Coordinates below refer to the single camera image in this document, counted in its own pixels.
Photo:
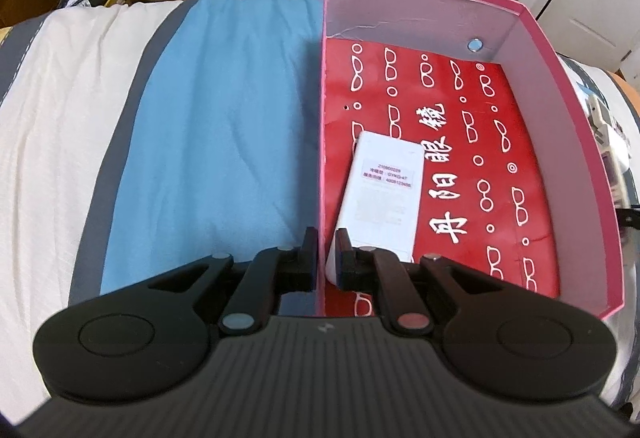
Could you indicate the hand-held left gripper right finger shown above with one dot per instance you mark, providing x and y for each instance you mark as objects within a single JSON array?
[{"x": 342, "y": 263}]

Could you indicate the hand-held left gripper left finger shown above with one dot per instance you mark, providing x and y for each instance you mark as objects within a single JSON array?
[{"x": 310, "y": 263}]

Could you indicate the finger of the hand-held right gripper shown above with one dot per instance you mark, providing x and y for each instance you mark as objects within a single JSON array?
[{"x": 631, "y": 218}]

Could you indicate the pink cardboard box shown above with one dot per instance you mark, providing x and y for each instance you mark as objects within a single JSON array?
[{"x": 560, "y": 83}]

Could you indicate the white remote control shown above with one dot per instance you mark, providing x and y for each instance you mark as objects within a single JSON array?
[{"x": 607, "y": 138}]

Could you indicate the blue blanket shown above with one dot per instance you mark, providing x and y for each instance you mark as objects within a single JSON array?
[{"x": 215, "y": 128}]

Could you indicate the red printed paper bag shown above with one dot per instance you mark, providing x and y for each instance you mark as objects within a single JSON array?
[{"x": 450, "y": 128}]

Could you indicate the round silver box magnet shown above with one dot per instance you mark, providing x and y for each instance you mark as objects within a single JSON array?
[{"x": 475, "y": 45}]

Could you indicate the white grey striped bed sheet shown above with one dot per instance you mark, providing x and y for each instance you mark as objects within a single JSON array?
[{"x": 65, "y": 118}]

